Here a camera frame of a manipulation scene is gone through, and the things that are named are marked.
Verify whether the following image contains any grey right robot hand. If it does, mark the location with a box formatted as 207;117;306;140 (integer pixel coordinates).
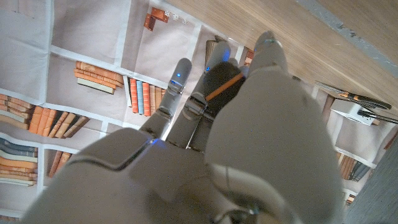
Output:
18;30;345;224

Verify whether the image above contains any black orange screwdriver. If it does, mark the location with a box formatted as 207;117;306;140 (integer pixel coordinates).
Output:
203;61;246;116

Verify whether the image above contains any white power strip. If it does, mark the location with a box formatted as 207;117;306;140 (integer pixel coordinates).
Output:
329;98;376;126

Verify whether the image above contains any printed bookshelf backdrop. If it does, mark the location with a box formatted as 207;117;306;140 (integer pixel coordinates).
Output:
0;0;398;223

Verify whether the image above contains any black power cord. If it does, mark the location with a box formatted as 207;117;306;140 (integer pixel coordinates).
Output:
357;110;398;125

